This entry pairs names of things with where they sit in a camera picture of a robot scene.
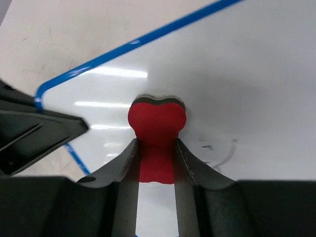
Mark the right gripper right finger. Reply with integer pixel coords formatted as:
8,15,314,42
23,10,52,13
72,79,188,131
173,139,316,237

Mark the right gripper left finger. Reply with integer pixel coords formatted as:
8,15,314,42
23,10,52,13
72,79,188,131
0,139,140,237

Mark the red bone-shaped eraser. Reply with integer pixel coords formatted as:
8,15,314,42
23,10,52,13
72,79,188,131
128,95,187,185

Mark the blue framed whiteboard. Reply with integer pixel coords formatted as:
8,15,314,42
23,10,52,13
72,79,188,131
35,0,316,237

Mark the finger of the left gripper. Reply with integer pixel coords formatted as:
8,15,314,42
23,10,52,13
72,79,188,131
0,81,88,176

